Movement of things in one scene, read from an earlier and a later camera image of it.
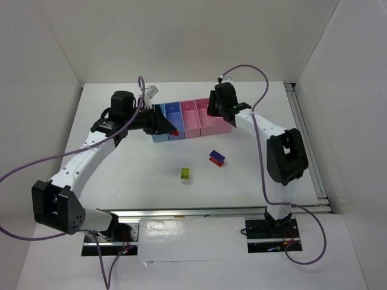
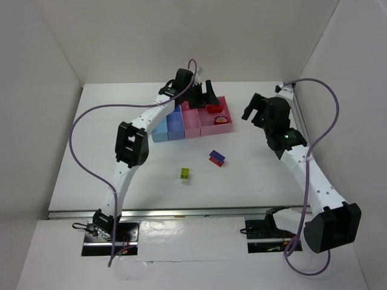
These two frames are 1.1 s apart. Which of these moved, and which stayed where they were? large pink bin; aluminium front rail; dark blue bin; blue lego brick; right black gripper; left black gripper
Moved: left black gripper; right black gripper
Stayed: dark blue bin; large pink bin; aluminium front rail; blue lego brick
